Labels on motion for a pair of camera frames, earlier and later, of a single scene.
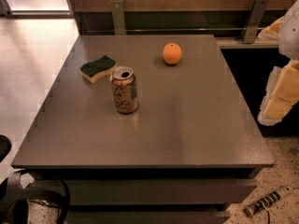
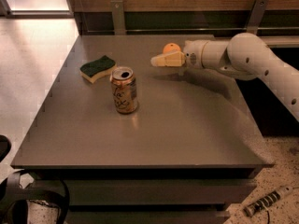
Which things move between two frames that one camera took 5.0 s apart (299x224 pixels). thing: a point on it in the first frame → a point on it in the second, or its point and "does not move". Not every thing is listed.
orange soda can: (124, 85) does not move
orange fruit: (172, 53) does not move
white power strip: (265, 202) does not move
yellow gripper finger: (281, 93) → (173, 59)
